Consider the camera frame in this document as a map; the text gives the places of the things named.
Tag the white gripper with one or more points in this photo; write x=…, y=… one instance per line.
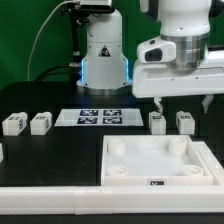
x=158, y=80

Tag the white square tabletop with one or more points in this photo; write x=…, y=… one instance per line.
x=141, y=160

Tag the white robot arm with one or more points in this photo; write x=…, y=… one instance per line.
x=178, y=62

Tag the white base tag plate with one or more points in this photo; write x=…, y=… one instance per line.
x=99, y=117

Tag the white L-shaped obstacle fence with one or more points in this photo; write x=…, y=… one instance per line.
x=112, y=200

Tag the white part at left edge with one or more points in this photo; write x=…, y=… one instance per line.
x=1, y=153

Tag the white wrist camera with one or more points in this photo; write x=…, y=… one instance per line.
x=156, y=51

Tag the grey camera on mount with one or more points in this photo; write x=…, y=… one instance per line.
x=98, y=6

